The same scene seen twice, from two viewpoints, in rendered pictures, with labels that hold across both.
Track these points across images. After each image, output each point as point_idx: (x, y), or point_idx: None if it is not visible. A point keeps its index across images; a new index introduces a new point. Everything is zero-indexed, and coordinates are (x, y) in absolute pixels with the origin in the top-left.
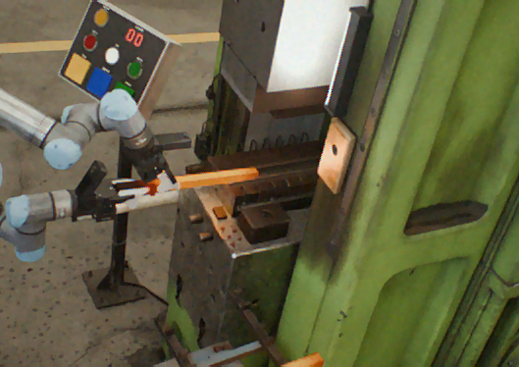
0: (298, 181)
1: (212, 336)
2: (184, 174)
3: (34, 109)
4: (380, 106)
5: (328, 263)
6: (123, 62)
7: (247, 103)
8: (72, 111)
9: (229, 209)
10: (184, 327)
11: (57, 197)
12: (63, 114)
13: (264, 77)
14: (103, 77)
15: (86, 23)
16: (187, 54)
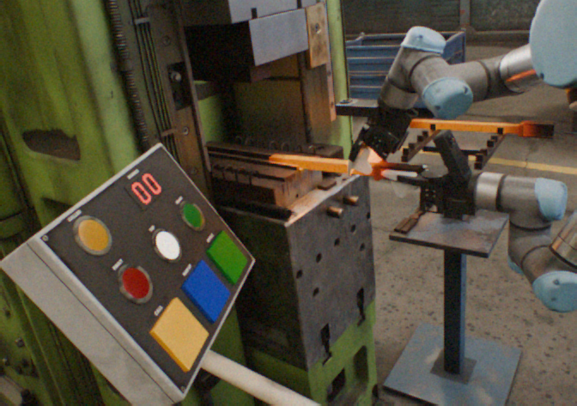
0: (256, 149)
1: (370, 277)
2: (290, 221)
3: (528, 45)
4: None
5: (335, 126)
6: (179, 231)
7: (301, 45)
8: (458, 78)
9: (318, 181)
10: (343, 353)
11: (499, 173)
12: (467, 87)
13: None
14: (201, 275)
15: (93, 277)
16: None
